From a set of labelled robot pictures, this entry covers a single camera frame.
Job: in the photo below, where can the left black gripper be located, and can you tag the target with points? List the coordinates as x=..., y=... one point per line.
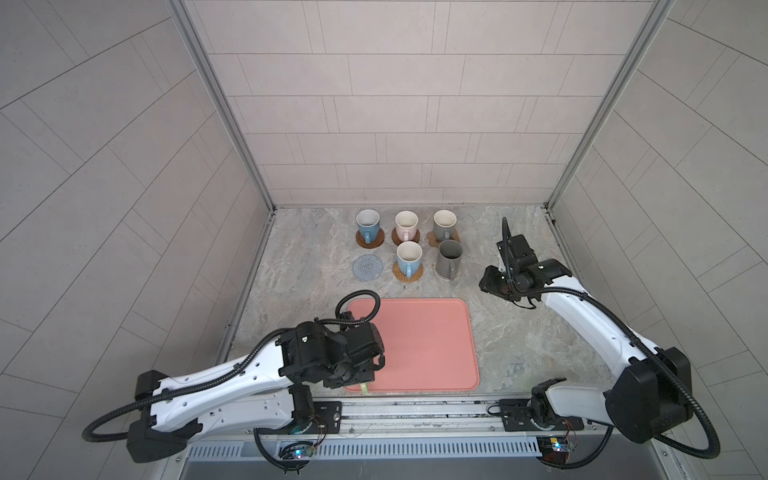
x=368, y=367

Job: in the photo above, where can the cork paw print coaster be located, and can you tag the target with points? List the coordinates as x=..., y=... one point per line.
x=433, y=241

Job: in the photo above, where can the white mug blue handle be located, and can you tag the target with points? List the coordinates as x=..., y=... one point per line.
x=409, y=255

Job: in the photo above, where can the dark grey mug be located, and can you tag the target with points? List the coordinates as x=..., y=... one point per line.
x=448, y=259

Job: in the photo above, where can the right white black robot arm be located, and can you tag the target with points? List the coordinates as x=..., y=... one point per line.
x=652, y=396

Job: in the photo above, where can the aluminium mounting rail frame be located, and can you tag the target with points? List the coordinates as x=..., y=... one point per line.
x=398, y=426

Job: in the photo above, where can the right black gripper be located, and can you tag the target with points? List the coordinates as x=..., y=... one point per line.
x=486, y=282

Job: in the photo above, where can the right circuit board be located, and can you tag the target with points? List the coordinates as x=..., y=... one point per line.
x=554, y=450

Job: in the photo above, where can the white mug grey handle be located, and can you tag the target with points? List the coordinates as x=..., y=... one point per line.
x=444, y=225

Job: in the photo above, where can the white mug pink handle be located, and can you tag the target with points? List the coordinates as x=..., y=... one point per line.
x=406, y=227

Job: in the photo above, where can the rattan woven round coaster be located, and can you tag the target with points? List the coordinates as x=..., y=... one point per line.
x=402, y=277

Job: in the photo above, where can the circuit board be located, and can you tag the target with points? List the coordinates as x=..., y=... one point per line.
x=554, y=450
x=298, y=451

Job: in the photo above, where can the blue floral mug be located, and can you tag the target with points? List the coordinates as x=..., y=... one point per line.
x=368, y=223

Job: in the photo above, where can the grey woven round coaster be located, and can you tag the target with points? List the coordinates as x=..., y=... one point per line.
x=367, y=267

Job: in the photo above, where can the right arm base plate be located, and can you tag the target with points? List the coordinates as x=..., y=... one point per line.
x=532, y=415

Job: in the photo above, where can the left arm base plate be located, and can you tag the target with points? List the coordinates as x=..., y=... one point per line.
x=323, y=419

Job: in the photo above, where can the left circuit board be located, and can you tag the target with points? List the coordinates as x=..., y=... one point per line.
x=298, y=451

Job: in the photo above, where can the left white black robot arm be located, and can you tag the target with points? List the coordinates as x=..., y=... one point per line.
x=168, y=412

